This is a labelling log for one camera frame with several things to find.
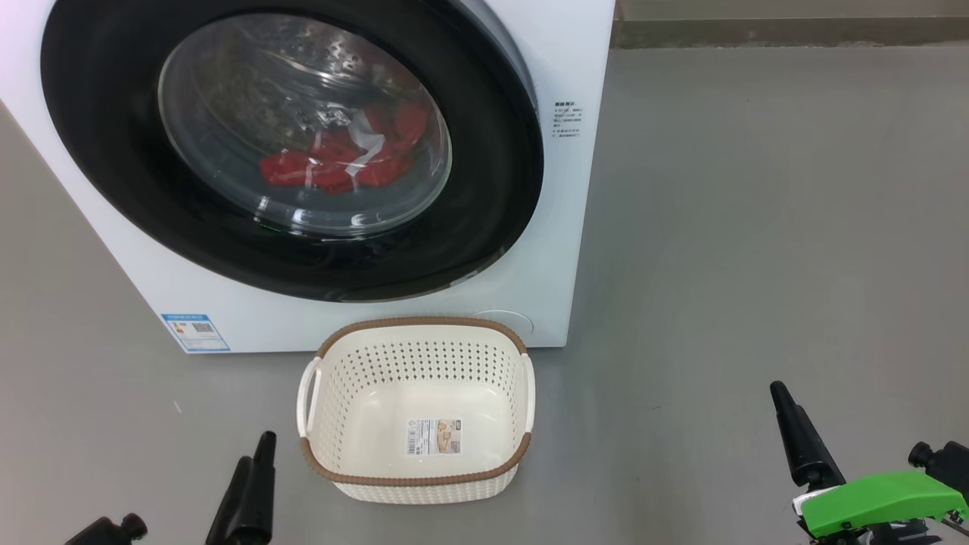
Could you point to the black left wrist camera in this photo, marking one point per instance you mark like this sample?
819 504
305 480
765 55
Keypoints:
113 531

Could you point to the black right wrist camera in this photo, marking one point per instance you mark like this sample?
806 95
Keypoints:
946 463

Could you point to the cream basket with brown rim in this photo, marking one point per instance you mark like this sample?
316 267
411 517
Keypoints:
378 409

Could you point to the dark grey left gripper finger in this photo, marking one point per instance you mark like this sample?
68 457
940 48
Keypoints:
233 507
261 499

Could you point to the round white filter cover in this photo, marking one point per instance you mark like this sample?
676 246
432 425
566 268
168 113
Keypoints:
511 319

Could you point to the blue energy label sticker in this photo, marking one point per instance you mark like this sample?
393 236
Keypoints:
195 333

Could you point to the printed label sticker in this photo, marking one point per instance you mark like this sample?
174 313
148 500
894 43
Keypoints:
434 437

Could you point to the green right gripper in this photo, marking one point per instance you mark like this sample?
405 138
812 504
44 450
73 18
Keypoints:
878 503

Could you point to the red and white garment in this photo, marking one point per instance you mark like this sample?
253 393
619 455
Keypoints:
378 170

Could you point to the white front-load washing machine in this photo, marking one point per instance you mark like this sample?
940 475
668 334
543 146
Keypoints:
577 227

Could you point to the black round glass washer door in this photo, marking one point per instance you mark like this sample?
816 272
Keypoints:
98 151

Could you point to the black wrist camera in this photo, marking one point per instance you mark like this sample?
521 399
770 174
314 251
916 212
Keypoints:
113 531
946 463

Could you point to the small printed text sticker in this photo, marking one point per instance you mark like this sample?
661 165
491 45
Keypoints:
568 119

